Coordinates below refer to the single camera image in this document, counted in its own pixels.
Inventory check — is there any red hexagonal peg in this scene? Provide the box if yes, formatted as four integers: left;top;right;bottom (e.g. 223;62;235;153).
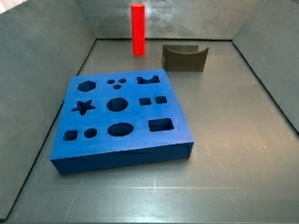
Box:
131;3;146;56

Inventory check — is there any blue foam shape board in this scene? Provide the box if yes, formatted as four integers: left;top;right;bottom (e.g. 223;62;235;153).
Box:
51;69;194;175

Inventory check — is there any dark grey curved block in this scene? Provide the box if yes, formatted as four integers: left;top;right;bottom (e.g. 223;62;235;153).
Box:
163;45;210;72

